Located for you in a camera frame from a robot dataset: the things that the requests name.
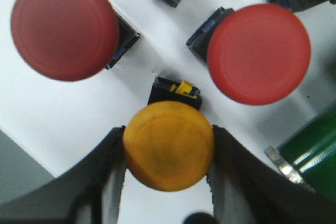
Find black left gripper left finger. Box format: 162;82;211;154
1;126;126;223

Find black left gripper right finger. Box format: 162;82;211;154
207;125;335;223

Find red mushroom push button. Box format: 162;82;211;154
186;3;312;106
10;0;140;81

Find green conveyor belt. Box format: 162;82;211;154
278;104;335;201

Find aluminium conveyor frame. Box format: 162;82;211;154
264;146;316;193

